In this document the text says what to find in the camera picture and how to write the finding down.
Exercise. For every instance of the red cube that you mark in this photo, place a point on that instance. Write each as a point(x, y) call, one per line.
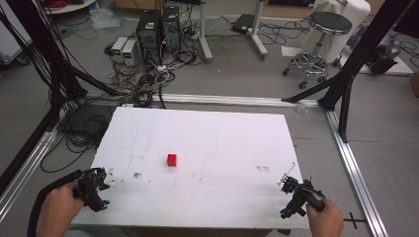
point(171, 160)

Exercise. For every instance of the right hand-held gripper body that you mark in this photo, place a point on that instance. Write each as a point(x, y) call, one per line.
point(299, 197)

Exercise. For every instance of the person's left hand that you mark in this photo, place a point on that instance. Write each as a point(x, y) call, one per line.
point(59, 210)

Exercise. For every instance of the white power strip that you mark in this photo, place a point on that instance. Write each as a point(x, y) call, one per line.
point(162, 68)

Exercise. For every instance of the white bench power supply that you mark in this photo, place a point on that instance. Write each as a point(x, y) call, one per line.
point(118, 47)
point(129, 52)

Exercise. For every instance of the clear plastic bag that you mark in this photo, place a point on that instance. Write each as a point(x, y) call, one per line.
point(105, 18)

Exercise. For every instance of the flat black box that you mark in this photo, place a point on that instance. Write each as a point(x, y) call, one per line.
point(243, 23)

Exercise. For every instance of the black frame strut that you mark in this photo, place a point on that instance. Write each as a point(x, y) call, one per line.
point(42, 49)
point(365, 49)

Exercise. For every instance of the black round stool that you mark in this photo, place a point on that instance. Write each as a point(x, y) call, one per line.
point(329, 23)

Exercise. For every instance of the white stand leg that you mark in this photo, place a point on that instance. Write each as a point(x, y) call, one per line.
point(203, 33)
point(258, 33)

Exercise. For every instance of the round white table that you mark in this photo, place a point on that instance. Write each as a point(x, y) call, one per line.
point(70, 7)

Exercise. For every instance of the black computer tower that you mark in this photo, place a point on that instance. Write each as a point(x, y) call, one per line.
point(171, 28)
point(149, 33)

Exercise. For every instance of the aluminium floor rail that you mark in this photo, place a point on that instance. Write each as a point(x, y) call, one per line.
point(23, 177)
point(357, 171)
point(230, 99)

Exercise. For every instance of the person's right hand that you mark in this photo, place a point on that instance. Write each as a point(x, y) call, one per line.
point(324, 220)

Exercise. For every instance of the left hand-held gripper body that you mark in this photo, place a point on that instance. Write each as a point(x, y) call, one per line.
point(90, 192)

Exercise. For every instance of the black device on floor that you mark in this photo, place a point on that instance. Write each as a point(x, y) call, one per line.
point(382, 62)

